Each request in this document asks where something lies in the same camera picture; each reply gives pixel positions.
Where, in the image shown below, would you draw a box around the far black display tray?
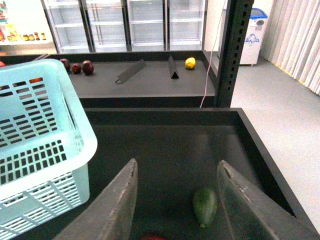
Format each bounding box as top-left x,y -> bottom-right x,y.
0,50 -> 216,109

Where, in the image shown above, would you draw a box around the black triangular divider bar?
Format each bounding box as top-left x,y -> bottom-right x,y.
168,55 -> 179,80

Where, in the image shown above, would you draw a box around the black perforated shelf post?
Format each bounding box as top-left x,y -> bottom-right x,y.
214,0 -> 254,108

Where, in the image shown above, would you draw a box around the pink cable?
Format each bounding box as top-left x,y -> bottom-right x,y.
199,0 -> 227,109

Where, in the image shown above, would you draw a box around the glass door refrigerator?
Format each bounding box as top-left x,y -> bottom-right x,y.
42,0 -> 208,54

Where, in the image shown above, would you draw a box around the white vertical curtain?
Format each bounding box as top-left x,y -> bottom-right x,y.
261,0 -> 320,95

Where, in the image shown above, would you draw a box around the dark red apple right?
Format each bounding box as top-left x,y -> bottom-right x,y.
82,60 -> 94,75

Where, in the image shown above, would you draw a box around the green avocado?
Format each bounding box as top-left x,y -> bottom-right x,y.
192,187 -> 218,228

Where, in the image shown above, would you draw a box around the near black display tray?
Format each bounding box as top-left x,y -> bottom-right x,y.
37,107 -> 320,240

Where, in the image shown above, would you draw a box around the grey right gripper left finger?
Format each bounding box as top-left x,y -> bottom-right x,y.
55,158 -> 138,240

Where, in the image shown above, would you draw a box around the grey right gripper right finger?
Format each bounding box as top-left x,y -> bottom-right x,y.
217,160 -> 320,240

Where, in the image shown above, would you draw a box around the black display tray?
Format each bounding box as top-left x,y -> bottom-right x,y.
37,107 -> 320,240
0,50 -> 216,109

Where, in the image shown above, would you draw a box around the light blue plastic basket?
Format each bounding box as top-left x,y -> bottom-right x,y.
0,59 -> 98,240

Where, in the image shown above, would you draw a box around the dark red apple back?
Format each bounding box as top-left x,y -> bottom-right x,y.
60,58 -> 71,72

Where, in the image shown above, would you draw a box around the red orange mango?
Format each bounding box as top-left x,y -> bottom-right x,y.
138,233 -> 166,240

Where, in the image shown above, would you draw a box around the orange red tomato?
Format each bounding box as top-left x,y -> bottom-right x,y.
29,77 -> 43,84

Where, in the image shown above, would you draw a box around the white blue chest freezer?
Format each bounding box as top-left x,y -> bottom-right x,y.
240,7 -> 268,66

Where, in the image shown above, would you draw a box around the yellow lemon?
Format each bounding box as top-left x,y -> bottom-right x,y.
185,57 -> 196,70

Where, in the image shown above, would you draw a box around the small dark red apple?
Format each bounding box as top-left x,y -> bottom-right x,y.
71,63 -> 82,75

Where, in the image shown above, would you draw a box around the flat grey divider bar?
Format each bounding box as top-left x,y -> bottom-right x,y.
115,59 -> 146,84

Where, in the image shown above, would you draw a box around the jars on white shelf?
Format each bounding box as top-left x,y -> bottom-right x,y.
6,32 -> 47,42

